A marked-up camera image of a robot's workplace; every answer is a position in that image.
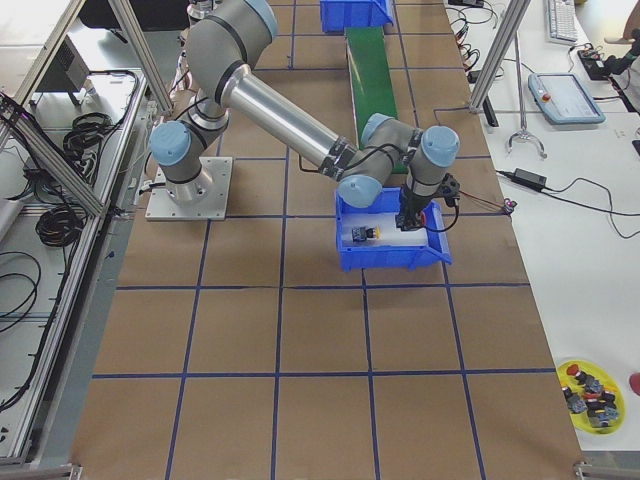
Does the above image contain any yellow push button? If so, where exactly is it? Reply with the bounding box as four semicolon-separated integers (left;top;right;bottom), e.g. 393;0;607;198
351;226;381;243

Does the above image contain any white foam pad right bin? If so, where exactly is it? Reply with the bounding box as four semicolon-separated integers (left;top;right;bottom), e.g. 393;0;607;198
336;213;428;247

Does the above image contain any blue bin right side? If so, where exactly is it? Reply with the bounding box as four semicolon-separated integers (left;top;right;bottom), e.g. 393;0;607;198
335;187;453;272

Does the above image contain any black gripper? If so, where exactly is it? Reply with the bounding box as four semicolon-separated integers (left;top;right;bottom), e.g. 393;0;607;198
395;185;435;231

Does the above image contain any red black wire pair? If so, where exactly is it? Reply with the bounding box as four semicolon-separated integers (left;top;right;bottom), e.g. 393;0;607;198
457;188;516;215

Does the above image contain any yellow plate of buttons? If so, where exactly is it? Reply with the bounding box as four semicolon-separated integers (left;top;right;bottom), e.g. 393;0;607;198
556;359;626;435

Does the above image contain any white keyboard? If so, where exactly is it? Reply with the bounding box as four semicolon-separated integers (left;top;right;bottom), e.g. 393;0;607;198
543;0;578;45

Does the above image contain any teach pendant tablet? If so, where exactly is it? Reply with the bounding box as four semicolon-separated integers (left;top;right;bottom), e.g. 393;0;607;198
527;73;606;125

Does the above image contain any black power adapter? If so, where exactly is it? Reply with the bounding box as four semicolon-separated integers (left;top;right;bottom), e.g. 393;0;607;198
512;168;546;191

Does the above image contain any green conveyor belt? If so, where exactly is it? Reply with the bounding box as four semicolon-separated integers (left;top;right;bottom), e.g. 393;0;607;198
345;27;398;146

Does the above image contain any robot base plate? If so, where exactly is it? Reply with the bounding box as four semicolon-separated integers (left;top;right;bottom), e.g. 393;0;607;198
145;157;233;221

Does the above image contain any blue bin left side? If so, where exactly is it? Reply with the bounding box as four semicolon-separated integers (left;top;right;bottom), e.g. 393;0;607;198
320;0;394;33

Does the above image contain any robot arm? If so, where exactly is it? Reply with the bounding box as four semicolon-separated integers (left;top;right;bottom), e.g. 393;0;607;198
149;1;460;231

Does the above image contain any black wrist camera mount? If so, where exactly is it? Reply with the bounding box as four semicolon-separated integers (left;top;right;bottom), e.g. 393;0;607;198
438;173;460;208

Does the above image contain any blue bin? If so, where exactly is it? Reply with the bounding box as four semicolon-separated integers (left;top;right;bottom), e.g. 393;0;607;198
320;0;394;33
335;187;453;272

